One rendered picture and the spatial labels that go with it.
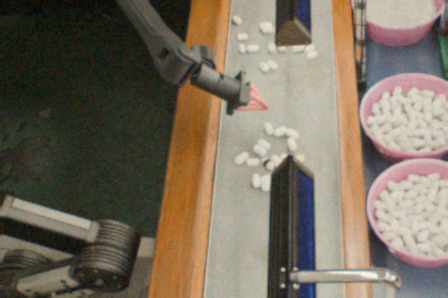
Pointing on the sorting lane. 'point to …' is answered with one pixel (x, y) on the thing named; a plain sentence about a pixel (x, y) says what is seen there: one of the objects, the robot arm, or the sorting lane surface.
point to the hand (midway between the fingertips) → (265, 106)
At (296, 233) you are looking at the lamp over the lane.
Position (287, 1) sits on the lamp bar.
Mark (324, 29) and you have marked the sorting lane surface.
